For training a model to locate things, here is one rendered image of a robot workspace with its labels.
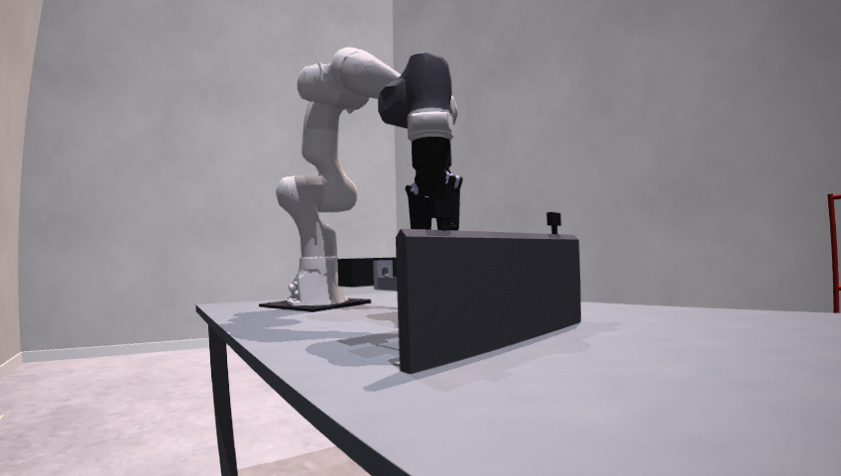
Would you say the black rectangular panel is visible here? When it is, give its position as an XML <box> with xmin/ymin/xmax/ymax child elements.
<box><xmin>396</xmin><ymin>229</ymin><xmax>581</xmax><ymax>374</ymax></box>

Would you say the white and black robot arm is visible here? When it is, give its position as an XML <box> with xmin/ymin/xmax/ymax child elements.
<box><xmin>276</xmin><ymin>48</ymin><xmax>458</xmax><ymax>305</ymax></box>

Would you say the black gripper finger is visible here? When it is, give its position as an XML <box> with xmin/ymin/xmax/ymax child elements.
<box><xmin>406</xmin><ymin>178</ymin><xmax>432</xmax><ymax>230</ymax></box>
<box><xmin>427</xmin><ymin>171</ymin><xmax>463</xmax><ymax>231</ymax></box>

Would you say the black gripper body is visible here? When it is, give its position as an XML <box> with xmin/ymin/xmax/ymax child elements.
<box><xmin>412</xmin><ymin>137</ymin><xmax>451</xmax><ymax>197</ymax></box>

